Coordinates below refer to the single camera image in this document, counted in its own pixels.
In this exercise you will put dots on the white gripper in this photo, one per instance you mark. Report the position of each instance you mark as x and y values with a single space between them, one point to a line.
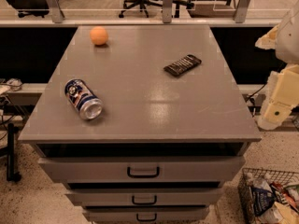
290 41

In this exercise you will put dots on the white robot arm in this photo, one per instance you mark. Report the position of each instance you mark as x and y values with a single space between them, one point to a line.
287 41

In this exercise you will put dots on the black office chair centre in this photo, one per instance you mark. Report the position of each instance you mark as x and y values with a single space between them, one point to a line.
142 4

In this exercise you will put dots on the grey drawer cabinet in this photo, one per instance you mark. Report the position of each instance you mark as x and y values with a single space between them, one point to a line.
147 112

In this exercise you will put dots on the orange ball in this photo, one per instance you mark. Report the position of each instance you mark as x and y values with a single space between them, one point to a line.
99 35

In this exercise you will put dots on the top grey drawer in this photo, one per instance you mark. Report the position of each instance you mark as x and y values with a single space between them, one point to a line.
141 169

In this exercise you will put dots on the grey drawer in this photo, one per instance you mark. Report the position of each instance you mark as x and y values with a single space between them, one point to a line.
141 169
144 197
145 214

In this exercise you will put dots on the blue and silver soda can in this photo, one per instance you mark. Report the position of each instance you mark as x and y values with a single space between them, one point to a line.
82 98

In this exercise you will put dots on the middle grey drawer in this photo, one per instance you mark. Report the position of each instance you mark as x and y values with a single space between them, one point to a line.
144 197

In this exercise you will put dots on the bottom grey drawer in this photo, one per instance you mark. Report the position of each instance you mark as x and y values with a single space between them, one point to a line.
145 214

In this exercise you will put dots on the black stand on floor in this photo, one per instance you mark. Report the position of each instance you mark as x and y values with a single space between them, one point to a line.
8 151

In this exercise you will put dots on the wire basket with snacks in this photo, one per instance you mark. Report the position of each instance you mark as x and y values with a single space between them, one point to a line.
269 196

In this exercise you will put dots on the metal railing frame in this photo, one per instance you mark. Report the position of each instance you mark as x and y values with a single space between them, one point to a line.
102 12

